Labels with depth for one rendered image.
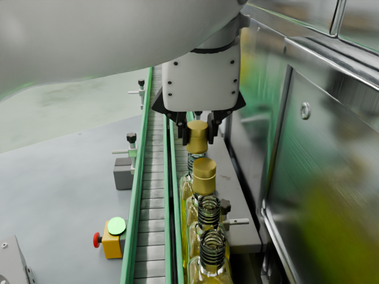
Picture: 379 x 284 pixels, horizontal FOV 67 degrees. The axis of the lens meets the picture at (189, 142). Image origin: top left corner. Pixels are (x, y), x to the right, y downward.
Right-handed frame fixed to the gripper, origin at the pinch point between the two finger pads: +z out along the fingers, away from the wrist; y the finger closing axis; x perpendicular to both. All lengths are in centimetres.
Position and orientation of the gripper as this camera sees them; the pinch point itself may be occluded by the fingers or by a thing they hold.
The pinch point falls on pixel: (197, 129)
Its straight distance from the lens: 44.3
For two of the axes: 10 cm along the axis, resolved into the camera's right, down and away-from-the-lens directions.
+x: 0.9, 7.2, -6.9
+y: -10.0, 0.5, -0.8
